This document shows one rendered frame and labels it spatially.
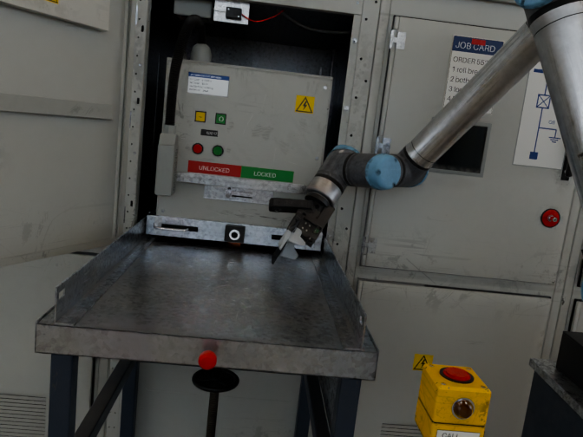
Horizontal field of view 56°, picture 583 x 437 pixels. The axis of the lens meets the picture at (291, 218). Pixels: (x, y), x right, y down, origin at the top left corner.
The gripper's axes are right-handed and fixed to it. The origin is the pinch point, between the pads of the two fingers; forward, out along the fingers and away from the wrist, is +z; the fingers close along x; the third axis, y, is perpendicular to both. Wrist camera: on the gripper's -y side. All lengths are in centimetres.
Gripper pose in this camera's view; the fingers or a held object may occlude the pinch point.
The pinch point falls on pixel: (272, 256)
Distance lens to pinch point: 140.5
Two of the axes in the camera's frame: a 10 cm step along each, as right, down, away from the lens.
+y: 8.5, 5.3, -0.4
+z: -5.1, 7.8, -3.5
